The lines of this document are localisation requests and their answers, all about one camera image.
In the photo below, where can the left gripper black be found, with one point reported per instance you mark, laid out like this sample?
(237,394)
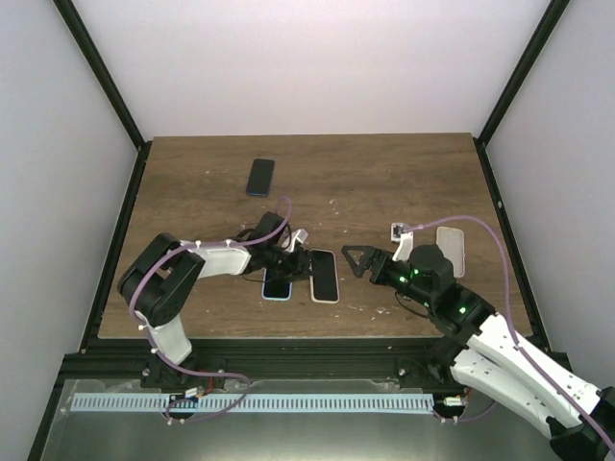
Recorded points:
(300,267)

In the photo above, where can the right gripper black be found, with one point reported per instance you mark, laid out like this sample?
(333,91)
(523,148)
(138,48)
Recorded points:
(382,258)

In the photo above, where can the beige phone case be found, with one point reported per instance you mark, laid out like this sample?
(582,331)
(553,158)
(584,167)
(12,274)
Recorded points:
(337,288)
(451,242)

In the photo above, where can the light blue phone case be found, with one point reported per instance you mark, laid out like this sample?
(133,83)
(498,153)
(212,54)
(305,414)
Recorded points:
(277,298)

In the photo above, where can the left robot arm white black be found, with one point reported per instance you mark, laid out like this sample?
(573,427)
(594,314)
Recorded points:
(157,284)

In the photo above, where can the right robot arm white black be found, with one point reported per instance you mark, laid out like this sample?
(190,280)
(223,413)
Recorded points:
(490,356)

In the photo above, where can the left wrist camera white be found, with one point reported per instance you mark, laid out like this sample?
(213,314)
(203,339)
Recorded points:
(295,240)

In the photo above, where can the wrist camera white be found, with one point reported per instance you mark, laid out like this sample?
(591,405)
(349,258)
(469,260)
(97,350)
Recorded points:
(295,240)
(403,236)

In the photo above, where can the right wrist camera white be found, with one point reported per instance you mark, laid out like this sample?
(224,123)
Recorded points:
(403,236)

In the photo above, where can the slotted cable duct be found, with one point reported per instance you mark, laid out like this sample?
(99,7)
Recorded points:
(256,403)

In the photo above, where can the black aluminium frame rail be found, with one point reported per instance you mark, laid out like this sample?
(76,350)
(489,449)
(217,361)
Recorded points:
(423,358)

